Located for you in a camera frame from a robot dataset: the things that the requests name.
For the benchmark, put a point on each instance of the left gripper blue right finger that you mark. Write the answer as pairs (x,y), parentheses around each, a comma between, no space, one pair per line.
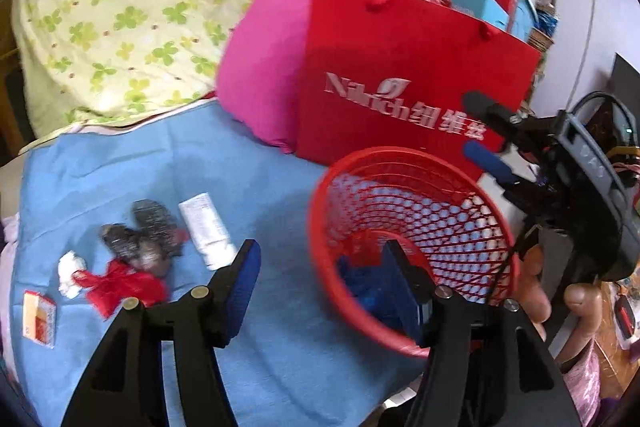
(486,365)

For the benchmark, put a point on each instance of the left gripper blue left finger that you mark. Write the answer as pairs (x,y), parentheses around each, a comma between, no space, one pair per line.
(123,382)

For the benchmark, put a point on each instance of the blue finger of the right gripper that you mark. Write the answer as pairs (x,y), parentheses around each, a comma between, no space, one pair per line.
(493,165)
(497,117)

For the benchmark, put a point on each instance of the red white small carton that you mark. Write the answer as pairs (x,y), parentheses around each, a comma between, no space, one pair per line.
(39,318)

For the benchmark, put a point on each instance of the white tissue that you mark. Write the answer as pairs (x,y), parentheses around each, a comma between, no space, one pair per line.
(68,264)

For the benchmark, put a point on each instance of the black plastic bag trash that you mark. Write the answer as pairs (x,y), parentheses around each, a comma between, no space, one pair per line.
(152,244)

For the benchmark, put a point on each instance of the white tube package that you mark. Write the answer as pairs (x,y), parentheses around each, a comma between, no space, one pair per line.
(207,231)

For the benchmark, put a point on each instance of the red mesh trash basket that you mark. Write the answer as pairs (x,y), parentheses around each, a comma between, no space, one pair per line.
(448,226)

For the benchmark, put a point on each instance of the light blue cardboard box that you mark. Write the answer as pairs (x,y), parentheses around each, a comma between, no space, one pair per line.
(519,25)

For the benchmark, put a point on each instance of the red Nilrich shopping bag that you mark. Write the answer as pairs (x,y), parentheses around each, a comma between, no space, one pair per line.
(393,73)

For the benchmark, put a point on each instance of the pink pillow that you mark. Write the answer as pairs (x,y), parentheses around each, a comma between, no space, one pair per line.
(258,76)

